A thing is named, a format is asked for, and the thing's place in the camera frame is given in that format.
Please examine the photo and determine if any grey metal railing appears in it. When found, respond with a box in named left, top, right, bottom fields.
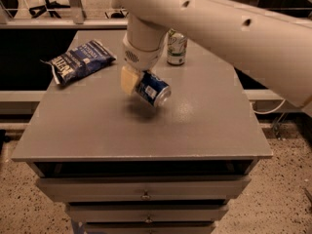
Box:
left=0, top=0, right=312, bottom=30

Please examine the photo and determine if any grey drawer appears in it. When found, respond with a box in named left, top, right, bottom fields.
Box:
left=66, top=202, right=228, bottom=223
left=36, top=175, right=251, bottom=203
left=85, top=222, right=215, bottom=234

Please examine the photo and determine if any bottom grey drawer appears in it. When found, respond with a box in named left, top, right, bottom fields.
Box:
left=85, top=222, right=215, bottom=234

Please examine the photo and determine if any white cable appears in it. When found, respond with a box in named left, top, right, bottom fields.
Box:
left=252, top=98, right=288, bottom=116

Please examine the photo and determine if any green white soda can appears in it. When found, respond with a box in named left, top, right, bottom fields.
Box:
left=167, top=29, right=187, bottom=65

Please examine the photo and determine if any black office chair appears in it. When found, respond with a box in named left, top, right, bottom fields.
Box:
left=28, top=0, right=70, bottom=19

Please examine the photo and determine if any grey drawer cabinet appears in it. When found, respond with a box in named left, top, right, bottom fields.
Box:
left=11, top=28, right=274, bottom=234

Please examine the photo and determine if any blue chip bag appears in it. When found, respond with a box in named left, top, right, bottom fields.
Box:
left=43, top=40, right=117, bottom=86

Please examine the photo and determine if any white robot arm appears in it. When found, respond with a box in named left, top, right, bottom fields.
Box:
left=119, top=0, right=312, bottom=114

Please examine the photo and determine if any blue pepsi can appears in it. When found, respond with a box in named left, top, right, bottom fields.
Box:
left=135, top=71, right=172, bottom=107

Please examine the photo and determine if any middle grey drawer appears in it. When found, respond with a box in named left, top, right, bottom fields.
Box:
left=66, top=202, right=228, bottom=223

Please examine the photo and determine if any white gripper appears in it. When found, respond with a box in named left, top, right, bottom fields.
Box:
left=121, top=33, right=164, bottom=95

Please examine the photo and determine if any top grey drawer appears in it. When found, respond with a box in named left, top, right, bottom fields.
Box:
left=36, top=175, right=251, bottom=203

